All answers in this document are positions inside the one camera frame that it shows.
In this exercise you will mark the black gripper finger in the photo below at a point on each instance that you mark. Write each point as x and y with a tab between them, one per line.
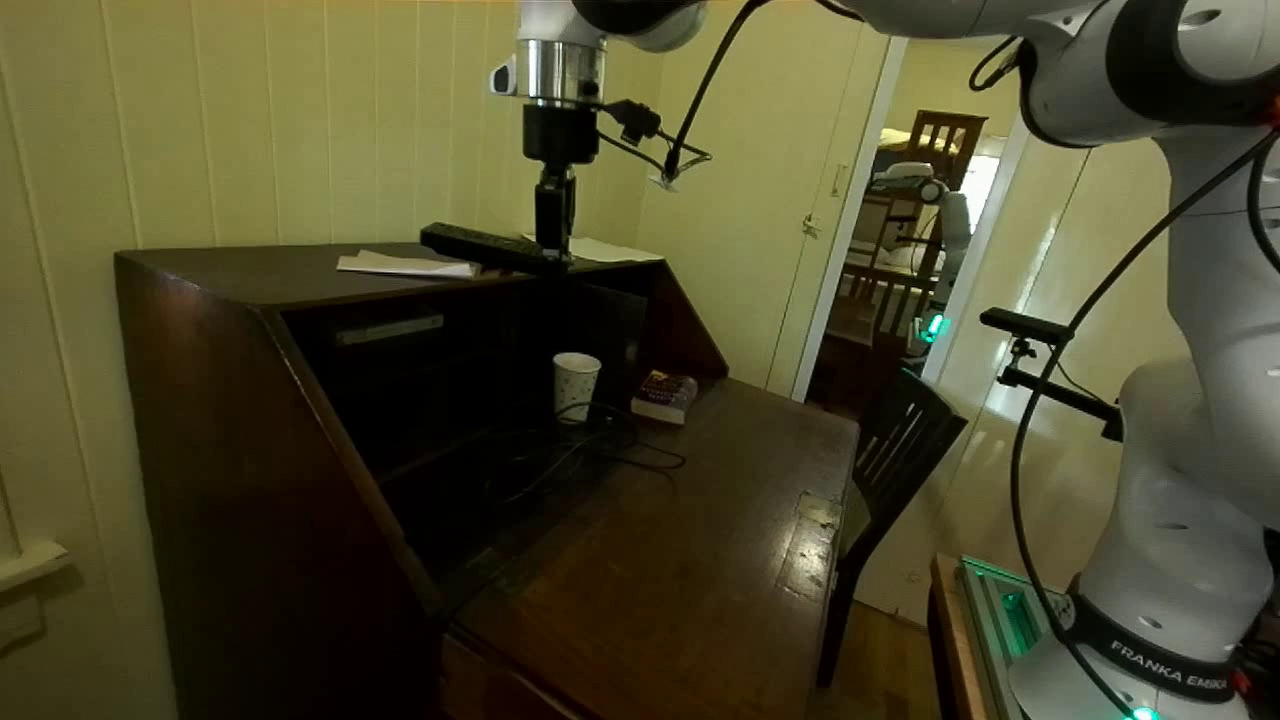
565	213
545	213

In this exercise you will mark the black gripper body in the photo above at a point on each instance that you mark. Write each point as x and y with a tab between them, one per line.
562	135

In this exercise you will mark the black stapler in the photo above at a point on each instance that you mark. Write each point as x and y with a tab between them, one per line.
482	247

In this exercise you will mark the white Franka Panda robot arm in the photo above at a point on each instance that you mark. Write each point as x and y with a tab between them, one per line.
1184	533

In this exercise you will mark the dark wooden secretary desk cabinet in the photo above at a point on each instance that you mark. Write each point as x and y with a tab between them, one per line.
665	572

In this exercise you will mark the white paper sheet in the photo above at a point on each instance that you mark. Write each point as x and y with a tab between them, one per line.
621	248
400	267

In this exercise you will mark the white speckled paper cup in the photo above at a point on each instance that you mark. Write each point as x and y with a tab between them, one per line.
576	389

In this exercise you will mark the white door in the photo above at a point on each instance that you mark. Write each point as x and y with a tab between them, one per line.
763	201

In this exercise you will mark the dark wooden chair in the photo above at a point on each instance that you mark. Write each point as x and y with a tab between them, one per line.
900	447

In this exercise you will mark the light wooden robot stand table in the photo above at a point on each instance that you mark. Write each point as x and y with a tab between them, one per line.
955	655

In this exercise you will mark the black camera on mount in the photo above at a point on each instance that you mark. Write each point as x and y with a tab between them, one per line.
1024	326

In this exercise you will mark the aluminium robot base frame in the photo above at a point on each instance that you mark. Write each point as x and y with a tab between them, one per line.
1004	615

